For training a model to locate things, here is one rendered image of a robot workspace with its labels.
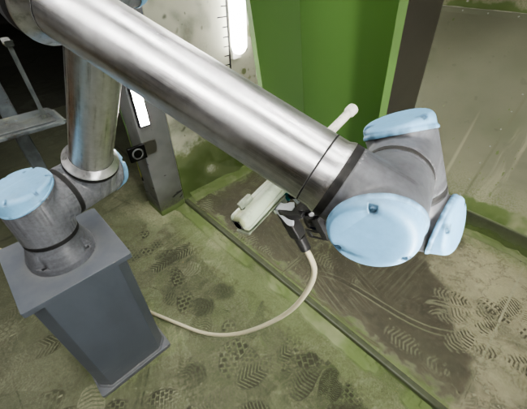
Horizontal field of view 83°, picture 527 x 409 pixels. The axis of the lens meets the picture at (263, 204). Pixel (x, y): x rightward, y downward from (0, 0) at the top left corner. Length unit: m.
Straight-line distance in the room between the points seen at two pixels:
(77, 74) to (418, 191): 0.65
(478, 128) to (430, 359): 1.36
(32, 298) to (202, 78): 0.86
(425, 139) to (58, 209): 0.88
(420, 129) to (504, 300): 1.62
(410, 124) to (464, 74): 1.98
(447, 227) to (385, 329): 1.16
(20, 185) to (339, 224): 0.85
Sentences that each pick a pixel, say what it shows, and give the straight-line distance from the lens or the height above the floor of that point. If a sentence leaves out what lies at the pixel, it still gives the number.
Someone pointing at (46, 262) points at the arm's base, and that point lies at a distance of 1.07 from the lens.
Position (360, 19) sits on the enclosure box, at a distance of 1.51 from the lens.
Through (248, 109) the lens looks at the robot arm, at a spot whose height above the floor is 1.24.
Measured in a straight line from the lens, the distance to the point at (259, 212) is 0.62.
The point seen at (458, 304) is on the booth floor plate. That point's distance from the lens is 1.82.
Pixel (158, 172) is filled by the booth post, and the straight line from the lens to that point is 1.95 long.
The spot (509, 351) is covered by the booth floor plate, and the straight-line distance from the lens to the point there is 1.80.
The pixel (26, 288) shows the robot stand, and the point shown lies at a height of 0.64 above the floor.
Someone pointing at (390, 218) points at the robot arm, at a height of 1.19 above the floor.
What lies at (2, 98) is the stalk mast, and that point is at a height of 0.87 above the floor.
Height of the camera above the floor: 1.37
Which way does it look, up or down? 40 degrees down
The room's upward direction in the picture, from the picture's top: straight up
